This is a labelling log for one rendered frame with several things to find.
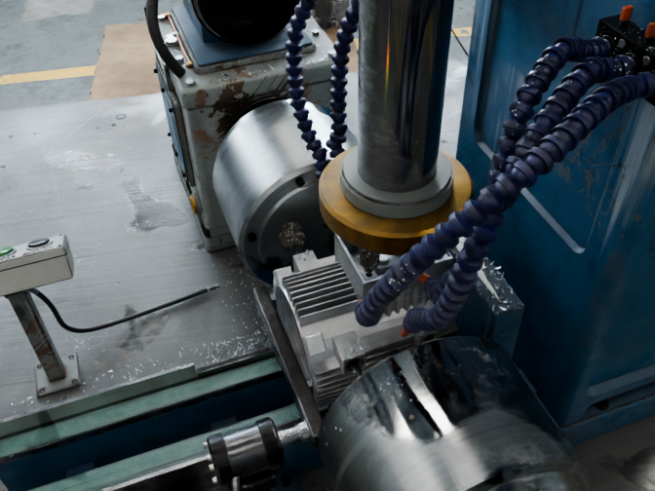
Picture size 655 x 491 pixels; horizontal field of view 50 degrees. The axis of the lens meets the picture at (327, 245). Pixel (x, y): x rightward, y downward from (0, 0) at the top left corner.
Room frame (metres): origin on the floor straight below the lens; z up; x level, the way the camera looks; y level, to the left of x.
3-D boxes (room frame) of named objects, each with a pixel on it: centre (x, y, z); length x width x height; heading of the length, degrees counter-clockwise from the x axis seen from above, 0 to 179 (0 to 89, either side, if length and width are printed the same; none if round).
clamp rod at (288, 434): (0.45, 0.06, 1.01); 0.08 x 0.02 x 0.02; 109
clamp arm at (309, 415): (0.57, 0.06, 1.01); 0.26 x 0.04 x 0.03; 19
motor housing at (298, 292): (0.63, -0.04, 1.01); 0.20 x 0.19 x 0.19; 109
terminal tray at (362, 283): (0.64, -0.08, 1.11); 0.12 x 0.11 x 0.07; 109
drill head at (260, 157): (0.92, 0.06, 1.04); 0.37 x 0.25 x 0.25; 19
